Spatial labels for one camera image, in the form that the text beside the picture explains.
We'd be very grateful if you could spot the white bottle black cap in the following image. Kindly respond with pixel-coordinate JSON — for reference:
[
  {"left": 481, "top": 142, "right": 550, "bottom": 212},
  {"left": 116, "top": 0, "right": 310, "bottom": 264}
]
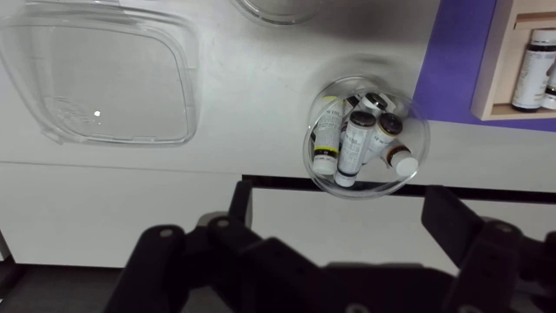
[{"left": 333, "top": 111, "right": 375, "bottom": 187}]

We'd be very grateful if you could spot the clear glass bowl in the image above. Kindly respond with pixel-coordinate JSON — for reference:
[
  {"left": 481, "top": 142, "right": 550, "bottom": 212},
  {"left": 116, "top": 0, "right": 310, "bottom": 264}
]
[{"left": 302, "top": 76, "right": 428, "bottom": 198}]

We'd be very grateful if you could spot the purple mat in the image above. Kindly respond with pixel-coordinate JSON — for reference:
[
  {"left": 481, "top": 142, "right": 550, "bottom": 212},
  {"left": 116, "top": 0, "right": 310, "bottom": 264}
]
[{"left": 413, "top": 0, "right": 556, "bottom": 132}]

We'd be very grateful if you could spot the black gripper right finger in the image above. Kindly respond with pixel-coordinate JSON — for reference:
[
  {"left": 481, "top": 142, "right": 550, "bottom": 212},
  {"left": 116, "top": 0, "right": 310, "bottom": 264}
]
[{"left": 420, "top": 192, "right": 556, "bottom": 313}]

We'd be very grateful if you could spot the clear round lid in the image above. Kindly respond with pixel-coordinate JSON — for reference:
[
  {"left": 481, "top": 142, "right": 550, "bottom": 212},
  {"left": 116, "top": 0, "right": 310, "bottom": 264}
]
[{"left": 232, "top": 0, "right": 322, "bottom": 24}]

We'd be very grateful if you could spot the wooden tray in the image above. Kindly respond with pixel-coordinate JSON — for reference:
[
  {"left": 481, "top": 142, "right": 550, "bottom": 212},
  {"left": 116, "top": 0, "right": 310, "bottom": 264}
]
[{"left": 470, "top": 0, "right": 556, "bottom": 121}]

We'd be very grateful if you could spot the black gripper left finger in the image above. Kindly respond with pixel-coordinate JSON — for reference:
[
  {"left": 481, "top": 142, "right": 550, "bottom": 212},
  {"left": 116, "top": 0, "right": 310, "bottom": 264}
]
[{"left": 104, "top": 180, "right": 324, "bottom": 313}]

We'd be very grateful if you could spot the white bottle in bowl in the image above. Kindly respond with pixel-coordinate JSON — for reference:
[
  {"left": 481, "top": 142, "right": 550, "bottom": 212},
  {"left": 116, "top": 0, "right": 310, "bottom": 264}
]
[{"left": 362, "top": 112, "right": 418, "bottom": 177}]

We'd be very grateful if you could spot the clear plastic container lid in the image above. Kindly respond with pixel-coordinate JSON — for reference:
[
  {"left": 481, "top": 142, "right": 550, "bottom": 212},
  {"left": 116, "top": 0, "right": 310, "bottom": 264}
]
[{"left": 0, "top": 0, "right": 197, "bottom": 145}]

